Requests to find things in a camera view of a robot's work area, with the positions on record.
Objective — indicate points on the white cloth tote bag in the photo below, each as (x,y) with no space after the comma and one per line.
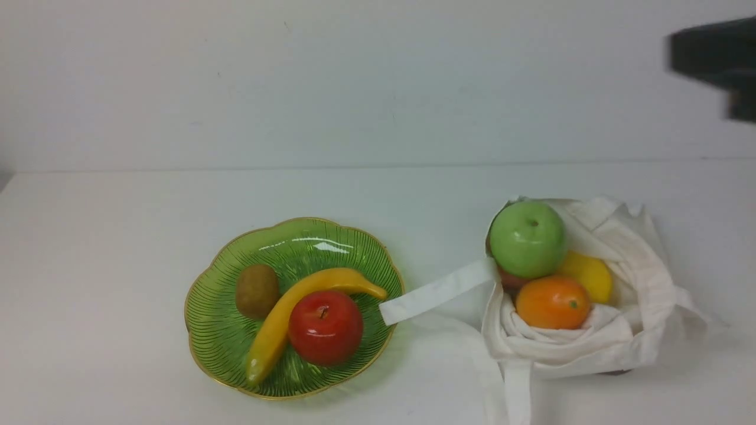
(625,335)

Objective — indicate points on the green glass plate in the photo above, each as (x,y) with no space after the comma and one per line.
(220,337)

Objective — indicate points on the red apple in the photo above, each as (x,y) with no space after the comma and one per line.
(326,328)

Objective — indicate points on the orange fruit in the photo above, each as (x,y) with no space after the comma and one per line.
(553,303)

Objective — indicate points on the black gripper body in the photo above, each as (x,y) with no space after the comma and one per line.
(721,54)

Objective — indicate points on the brown kiwi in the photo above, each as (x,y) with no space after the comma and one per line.
(257,291)

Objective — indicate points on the reddish fruit in bag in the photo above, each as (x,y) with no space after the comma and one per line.
(510,283)

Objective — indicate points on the yellow lemon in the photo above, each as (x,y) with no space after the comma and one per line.
(592,273)

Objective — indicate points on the yellow banana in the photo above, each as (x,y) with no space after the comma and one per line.
(271,338)

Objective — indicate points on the green apple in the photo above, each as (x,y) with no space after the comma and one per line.
(528,239)

